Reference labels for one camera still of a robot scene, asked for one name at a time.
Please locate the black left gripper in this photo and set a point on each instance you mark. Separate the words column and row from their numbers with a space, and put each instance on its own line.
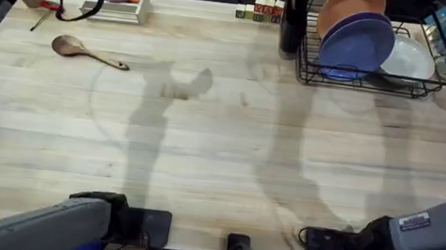
column 119, row 217

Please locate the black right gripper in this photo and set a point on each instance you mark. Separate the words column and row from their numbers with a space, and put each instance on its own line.
column 338, row 247

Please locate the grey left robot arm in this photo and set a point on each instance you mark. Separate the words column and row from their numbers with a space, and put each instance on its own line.
column 33, row 221

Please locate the black left wrist plate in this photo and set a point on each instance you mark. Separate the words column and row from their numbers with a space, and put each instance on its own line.
column 149, row 228

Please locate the blue plate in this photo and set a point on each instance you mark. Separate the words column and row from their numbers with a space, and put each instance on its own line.
column 357, row 47

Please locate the red hand tool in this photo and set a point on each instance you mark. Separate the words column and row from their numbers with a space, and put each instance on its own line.
column 51, row 6

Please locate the purple plate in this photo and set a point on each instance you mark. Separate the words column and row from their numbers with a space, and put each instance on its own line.
column 366, row 18

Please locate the orange plate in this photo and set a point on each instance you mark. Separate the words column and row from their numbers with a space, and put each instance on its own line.
column 349, row 6

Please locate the wooden spoon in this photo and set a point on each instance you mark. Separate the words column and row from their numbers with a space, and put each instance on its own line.
column 70, row 46

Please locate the white bowl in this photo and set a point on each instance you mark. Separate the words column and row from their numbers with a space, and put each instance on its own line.
column 410, row 59

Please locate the thin dark stick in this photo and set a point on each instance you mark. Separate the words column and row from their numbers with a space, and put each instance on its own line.
column 40, row 22

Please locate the dark tall bottle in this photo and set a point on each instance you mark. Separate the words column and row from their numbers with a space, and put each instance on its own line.
column 292, row 25

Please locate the heap of toy blocks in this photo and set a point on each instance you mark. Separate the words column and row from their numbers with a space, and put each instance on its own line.
column 264, row 10

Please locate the black rail clamp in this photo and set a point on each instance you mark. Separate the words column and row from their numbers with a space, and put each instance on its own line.
column 238, row 245

